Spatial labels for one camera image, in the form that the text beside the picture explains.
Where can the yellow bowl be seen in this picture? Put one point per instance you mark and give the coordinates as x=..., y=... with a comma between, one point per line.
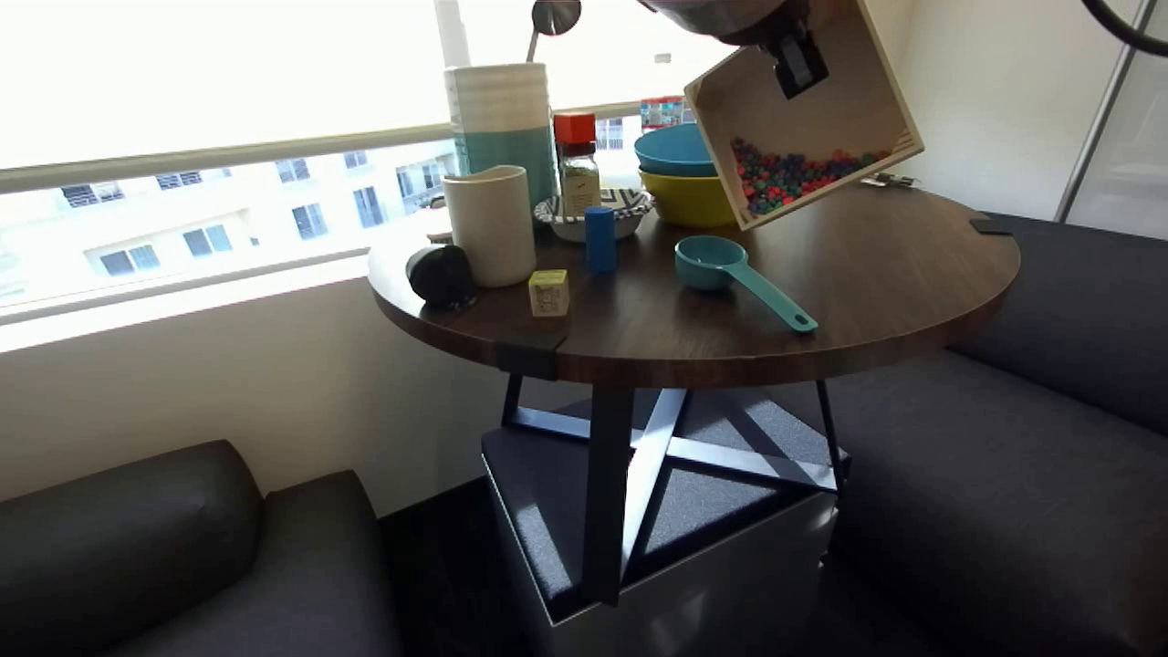
x=679, y=203

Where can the white building outside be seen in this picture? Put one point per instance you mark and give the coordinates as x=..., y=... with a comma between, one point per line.
x=244, y=231

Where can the dark grey fabric sofa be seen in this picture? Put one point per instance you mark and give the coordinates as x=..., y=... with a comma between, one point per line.
x=1036, y=488

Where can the thin metal utensil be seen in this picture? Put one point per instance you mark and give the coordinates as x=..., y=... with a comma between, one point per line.
x=890, y=182

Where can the white and teal striped canister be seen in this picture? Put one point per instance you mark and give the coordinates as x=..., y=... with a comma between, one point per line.
x=497, y=115

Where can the blue bowl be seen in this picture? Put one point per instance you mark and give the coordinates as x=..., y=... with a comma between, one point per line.
x=668, y=148

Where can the small cream jar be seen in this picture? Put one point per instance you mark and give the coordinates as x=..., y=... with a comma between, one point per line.
x=582, y=188

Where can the clear water bottle red label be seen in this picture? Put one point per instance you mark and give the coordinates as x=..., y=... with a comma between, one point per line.
x=662, y=112

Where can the glass plate with small items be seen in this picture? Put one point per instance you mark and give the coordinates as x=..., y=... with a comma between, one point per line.
x=621, y=216

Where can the white roller blind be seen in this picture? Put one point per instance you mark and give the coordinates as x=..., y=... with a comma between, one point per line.
x=598, y=47
x=221, y=74

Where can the teal blue plastic scoop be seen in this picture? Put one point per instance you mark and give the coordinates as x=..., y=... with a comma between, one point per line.
x=715, y=261

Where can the colourful beads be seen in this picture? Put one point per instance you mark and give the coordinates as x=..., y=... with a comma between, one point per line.
x=790, y=177

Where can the yellow wooden cube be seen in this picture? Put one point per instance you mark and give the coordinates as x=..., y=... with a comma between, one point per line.
x=549, y=294

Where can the cream ceramic cup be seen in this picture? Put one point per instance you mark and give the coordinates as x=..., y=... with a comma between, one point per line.
x=490, y=231

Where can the light wooden box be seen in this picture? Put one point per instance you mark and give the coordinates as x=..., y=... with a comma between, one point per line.
x=842, y=112

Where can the black round domed object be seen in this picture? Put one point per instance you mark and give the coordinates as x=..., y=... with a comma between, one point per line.
x=441, y=280

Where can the black leather armchair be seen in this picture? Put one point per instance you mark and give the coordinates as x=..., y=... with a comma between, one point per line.
x=146, y=547

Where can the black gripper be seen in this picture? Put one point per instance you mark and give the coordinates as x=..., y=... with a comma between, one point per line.
x=733, y=17

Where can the black metal table base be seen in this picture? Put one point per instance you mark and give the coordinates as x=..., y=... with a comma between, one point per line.
x=605, y=488

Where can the red cup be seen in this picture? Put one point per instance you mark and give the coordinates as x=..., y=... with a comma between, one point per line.
x=574, y=132

